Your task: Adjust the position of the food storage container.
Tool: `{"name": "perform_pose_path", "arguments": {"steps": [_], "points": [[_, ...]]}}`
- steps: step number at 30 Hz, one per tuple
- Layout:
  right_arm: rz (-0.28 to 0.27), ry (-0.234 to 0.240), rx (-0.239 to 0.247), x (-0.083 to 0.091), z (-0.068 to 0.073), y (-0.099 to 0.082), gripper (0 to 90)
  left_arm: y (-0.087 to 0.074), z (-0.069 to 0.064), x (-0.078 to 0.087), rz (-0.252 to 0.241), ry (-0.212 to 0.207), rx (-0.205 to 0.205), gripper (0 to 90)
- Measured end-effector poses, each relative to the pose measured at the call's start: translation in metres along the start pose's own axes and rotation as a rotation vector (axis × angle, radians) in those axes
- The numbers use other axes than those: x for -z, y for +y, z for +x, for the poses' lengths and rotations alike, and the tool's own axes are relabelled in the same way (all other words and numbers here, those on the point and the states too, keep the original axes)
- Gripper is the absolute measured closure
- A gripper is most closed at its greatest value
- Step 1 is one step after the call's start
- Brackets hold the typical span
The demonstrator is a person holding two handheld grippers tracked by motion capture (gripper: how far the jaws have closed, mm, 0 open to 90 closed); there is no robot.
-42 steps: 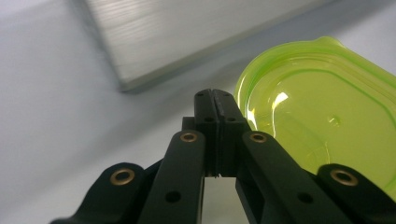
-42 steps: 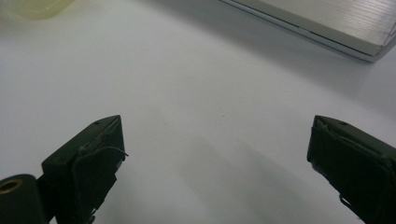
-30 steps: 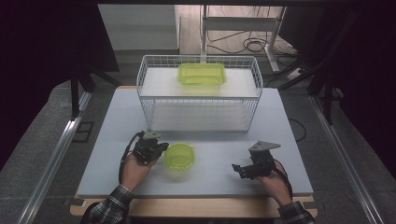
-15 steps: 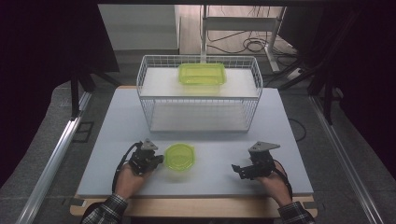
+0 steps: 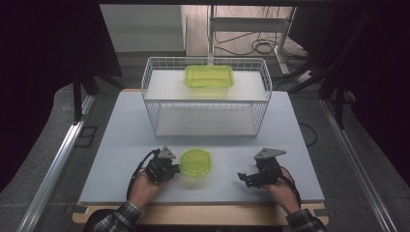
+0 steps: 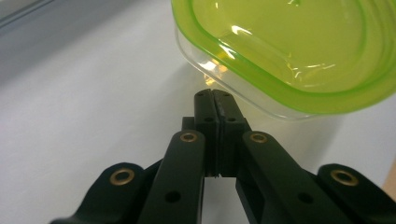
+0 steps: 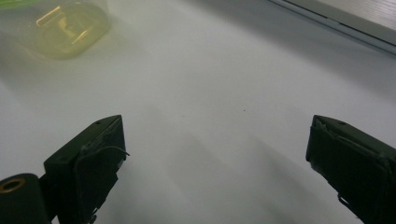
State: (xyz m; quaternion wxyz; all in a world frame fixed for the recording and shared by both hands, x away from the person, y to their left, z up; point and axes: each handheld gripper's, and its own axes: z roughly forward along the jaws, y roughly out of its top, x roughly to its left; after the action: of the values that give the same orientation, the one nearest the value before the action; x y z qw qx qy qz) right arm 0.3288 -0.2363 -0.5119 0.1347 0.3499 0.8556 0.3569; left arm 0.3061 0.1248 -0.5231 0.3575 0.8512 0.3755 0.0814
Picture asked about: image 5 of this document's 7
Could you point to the aluminium rail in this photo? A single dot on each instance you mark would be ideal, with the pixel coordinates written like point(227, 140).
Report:
point(357, 167)
point(53, 167)

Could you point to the rectangular yellow-green plastic container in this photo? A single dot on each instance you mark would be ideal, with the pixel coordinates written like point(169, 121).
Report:
point(209, 76)

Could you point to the person's left hand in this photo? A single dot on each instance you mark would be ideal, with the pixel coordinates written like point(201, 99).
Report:
point(145, 190)

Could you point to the person's right hand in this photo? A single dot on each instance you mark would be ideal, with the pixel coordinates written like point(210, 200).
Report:
point(283, 193)

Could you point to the black metal stand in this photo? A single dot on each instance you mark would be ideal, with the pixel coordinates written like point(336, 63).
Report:
point(78, 96)
point(338, 80)

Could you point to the white metal desk frame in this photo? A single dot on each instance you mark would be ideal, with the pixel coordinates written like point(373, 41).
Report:
point(248, 24)

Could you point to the yellow-green round lid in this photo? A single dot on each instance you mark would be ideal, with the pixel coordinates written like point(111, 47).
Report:
point(195, 161)

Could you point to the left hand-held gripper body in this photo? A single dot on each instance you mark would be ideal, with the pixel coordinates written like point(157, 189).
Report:
point(159, 167)

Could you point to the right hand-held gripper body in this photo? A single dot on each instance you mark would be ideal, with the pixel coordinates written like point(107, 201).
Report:
point(268, 167)

